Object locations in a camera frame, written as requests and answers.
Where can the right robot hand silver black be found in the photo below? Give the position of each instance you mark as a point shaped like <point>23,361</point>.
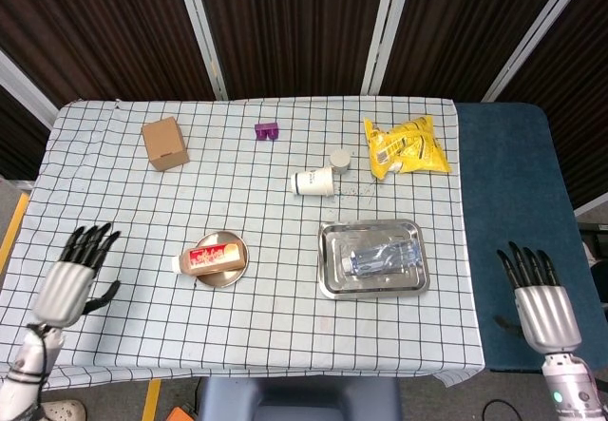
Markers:
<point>546,316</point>

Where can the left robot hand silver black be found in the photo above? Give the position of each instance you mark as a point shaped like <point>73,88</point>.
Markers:
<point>64,290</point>

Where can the red-labelled drink bottle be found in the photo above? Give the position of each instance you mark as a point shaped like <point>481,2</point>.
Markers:
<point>214,259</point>

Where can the clear plastic water bottle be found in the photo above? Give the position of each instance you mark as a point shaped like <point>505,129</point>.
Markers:
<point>385,257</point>

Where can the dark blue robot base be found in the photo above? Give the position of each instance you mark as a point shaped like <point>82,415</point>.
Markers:
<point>299,399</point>

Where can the left robot arm silver white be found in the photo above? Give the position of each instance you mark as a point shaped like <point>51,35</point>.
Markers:
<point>26,369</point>

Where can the dark equipment beside table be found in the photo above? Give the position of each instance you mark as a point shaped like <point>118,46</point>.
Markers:
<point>594,240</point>

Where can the white black checkered tablecloth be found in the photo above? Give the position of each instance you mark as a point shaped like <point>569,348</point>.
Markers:
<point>142,202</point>

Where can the white clog shoe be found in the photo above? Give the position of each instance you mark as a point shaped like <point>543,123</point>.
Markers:
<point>66,411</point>

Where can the round steel plate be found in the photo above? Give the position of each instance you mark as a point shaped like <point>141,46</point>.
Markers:
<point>223,281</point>

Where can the orange object on floor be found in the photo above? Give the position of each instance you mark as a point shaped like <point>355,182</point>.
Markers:
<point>180,415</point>

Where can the brown cardboard box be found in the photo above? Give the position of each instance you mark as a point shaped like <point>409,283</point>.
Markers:
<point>165,143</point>

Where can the rectangular steel tray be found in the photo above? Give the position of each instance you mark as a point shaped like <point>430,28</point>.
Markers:
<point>332,288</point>

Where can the yellow snack bag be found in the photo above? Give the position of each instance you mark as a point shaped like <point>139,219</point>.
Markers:
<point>408,150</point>

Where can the purple plastic block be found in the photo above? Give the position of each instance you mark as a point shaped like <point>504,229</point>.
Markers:
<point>266,132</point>

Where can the white paper cup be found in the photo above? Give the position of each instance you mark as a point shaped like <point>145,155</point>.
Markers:
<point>313,181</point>

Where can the brown folding partition screen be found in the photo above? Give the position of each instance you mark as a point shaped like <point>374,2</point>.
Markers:
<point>294,22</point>

